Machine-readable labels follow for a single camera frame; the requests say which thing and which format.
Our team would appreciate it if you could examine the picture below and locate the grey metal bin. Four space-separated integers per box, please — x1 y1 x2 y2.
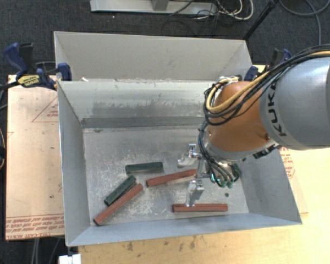
53 31 303 248

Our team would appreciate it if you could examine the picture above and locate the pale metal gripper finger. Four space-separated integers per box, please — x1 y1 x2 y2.
177 143 203 169
184 178 206 207

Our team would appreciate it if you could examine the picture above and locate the dark green flat block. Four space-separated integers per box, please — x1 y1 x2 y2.
124 161 165 175
103 174 138 207

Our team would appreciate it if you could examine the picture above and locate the brown cardboard board red print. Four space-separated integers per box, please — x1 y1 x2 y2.
4 74 310 241

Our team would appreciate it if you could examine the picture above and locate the red-brown flat block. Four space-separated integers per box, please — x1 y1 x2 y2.
145 168 198 188
92 183 145 227
172 203 229 214

